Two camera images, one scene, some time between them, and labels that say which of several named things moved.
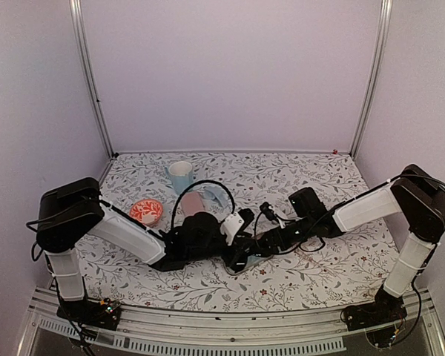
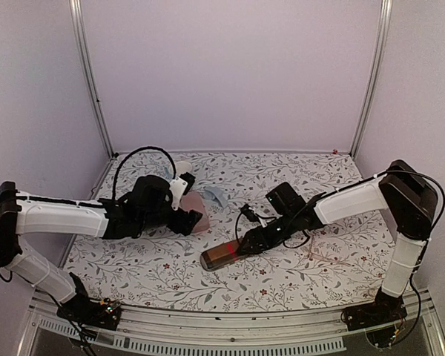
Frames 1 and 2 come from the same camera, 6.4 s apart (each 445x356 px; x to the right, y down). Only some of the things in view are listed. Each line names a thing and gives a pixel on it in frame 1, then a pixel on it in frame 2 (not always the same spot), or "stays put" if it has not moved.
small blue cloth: (217, 194) stays put
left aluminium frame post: (82, 55) stays put
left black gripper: (239, 245) -> (178, 226)
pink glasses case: (191, 202) stays put
